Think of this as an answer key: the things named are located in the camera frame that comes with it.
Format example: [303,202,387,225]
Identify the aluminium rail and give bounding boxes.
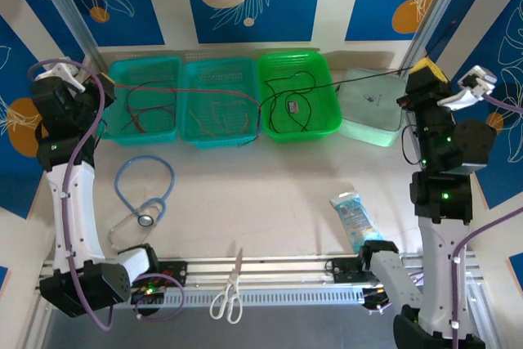
[38,257,487,297]

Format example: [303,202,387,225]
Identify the white scissors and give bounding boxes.
[209,247,245,324]

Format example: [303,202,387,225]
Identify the pale green box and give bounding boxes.
[337,66,409,148]

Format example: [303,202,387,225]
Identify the thin black cable with module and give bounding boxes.
[267,70,316,134]

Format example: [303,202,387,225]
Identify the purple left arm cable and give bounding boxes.
[26,60,186,333]

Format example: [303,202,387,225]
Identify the teal plastic basket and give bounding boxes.
[99,56,183,146]
[179,56,263,150]

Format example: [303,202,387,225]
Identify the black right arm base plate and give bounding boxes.
[331,257,369,284]

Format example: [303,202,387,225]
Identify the blue face mask packet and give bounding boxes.
[329,190,385,251]

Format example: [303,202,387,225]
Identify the grey slotted cable duct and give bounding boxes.
[130,286,367,310]

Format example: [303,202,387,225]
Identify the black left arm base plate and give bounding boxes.
[138,259,189,289]

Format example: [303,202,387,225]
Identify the aluminium frame post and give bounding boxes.
[408,0,477,70]
[30,0,102,67]

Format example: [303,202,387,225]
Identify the green plastic basket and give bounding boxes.
[256,50,343,144]

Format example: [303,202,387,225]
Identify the blue stethoscope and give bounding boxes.
[108,155,177,252]

